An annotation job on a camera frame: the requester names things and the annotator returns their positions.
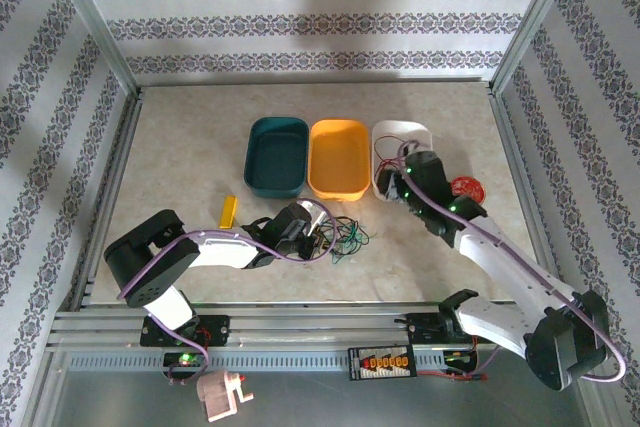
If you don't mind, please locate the red cable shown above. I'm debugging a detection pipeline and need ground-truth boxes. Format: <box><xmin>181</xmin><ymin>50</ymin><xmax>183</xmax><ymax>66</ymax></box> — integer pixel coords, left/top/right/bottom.
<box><xmin>374</xmin><ymin>134</ymin><xmax>417</xmax><ymax>183</ymax></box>

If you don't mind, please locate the green cable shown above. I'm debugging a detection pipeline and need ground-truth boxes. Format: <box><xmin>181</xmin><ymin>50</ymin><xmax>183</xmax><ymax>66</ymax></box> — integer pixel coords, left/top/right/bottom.
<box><xmin>329</xmin><ymin>216</ymin><xmax>382</xmax><ymax>266</ymax></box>
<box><xmin>327</xmin><ymin>219</ymin><xmax>379</xmax><ymax>267</ymax></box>

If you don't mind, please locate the red round lid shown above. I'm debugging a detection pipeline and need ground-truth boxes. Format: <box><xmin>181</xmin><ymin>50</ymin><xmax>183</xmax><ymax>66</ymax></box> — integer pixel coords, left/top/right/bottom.
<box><xmin>449</xmin><ymin>175</ymin><xmax>488</xmax><ymax>206</ymax></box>

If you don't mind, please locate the white plastic bin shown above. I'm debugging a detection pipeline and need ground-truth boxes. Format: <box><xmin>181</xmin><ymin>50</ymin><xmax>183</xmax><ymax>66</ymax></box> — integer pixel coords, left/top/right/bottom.
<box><xmin>370</xmin><ymin>119</ymin><xmax>435</xmax><ymax>204</ymax></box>

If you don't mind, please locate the orange plastic bin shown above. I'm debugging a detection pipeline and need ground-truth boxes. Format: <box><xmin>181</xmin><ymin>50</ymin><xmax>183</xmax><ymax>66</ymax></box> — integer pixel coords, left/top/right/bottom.
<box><xmin>307</xmin><ymin>118</ymin><xmax>372</xmax><ymax>202</ymax></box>

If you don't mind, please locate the yellow block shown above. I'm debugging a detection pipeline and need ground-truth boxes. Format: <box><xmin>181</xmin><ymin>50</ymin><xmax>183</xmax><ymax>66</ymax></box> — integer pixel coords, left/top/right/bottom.
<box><xmin>218</xmin><ymin>195</ymin><xmax>239</xmax><ymax>231</ymax></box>

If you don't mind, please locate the teal plastic bin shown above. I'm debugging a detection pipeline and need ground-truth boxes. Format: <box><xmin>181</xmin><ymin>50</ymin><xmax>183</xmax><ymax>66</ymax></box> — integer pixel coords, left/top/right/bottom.
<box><xmin>243</xmin><ymin>116</ymin><xmax>310</xmax><ymax>199</ymax></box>

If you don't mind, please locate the black power distribution board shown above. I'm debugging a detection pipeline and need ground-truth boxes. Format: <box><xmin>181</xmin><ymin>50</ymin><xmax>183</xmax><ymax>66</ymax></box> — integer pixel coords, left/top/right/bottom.
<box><xmin>347</xmin><ymin>345</ymin><xmax>417</xmax><ymax>381</ymax></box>

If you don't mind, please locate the small board with LED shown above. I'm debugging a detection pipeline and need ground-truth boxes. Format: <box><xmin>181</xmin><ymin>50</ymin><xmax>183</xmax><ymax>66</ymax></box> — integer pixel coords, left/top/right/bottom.
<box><xmin>442</xmin><ymin>350</ymin><xmax>480</xmax><ymax>367</ymax></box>
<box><xmin>162</xmin><ymin>351</ymin><xmax>207</xmax><ymax>369</ymax></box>

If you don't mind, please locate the pink clamp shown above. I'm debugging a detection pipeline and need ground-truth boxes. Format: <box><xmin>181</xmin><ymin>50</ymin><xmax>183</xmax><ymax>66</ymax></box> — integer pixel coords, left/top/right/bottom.
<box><xmin>195</xmin><ymin>369</ymin><xmax>255</xmax><ymax>423</ymax></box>

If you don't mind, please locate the red power lead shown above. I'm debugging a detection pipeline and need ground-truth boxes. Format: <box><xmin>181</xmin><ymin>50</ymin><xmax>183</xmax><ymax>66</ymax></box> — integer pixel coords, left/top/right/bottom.
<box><xmin>415</xmin><ymin>368</ymin><xmax>490</xmax><ymax>383</ymax></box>

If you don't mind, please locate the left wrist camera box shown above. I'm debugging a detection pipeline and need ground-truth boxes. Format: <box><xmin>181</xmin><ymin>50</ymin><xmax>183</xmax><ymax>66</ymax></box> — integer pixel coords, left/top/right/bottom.
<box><xmin>297</xmin><ymin>199</ymin><xmax>331</xmax><ymax>236</ymax></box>

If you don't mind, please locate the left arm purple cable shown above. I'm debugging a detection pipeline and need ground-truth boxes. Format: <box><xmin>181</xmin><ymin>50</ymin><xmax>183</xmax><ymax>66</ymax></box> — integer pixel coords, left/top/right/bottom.
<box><xmin>117</xmin><ymin>228</ymin><xmax>334</xmax><ymax>388</ymax></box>

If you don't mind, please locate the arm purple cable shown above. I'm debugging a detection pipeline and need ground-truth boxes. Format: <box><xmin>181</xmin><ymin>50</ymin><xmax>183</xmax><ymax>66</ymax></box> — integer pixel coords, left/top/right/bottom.
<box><xmin>397</xmin><ymin>139</ymin><xmax>627</xmax><ymax>386</ymax></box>
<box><xmin>117</xmin><ymin>228</ymin><xmax>334</xmax><ymax>388</ymax></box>

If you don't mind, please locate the aluminium frame rail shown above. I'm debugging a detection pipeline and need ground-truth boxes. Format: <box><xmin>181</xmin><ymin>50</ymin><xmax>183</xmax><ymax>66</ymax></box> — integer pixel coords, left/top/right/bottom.
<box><xmin>487</xmin><ymin>89</ymin><xmax>571</xmax><ymax>298</ymax></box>
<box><xmin>137</xmin><ymin>77</ymin><xmax>494</xmax><ymax>91</ymax></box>
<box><xmin>47</xmin><ymin>300</ymin><xmax>531</xmax><ymax>348</ymax></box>
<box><xmin>69</xmin><ymin>89</ymin><xmax>146</xmax><ymax>311</ymax></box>

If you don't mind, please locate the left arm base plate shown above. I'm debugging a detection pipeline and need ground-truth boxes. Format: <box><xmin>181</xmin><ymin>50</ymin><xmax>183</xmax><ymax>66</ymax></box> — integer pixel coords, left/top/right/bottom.
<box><xmin>139</xmin><ymin>314</ymin><xmax>231</xmax><ymax>348</ymax></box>

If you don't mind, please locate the grey slotted cable duct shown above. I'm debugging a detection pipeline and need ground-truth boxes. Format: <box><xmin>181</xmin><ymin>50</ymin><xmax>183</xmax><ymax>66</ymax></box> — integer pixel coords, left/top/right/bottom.
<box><xmin>64</xmin><ymin>349</ymin><xmax>451</xmax><ymax>372</ymax></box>

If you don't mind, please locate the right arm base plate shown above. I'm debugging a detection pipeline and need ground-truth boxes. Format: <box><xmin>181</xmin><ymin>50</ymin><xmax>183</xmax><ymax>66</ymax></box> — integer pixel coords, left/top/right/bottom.
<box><xmin>407</xmin><ymin>313</ymin><xmax>499</xmax><ymax>347</ymax></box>

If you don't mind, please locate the aluminium frame post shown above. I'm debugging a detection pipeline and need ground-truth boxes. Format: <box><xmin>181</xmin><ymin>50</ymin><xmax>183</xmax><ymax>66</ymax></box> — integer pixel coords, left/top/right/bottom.
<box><xmin>487</xmin><ymin>0</ymin><xmax>586</xmax><ymax>96</ymax></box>
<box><xmin>42</xmin><ymin>0</ymin><xmax>144</xmax><ymax>98</ymax></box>

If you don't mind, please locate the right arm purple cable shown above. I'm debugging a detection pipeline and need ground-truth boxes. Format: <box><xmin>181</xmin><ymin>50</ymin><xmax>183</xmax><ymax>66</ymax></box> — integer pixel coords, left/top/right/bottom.
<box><xmin>397</xmin><ymin>139</ymin><xmax>627</xmax><ymax>386</ymax></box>

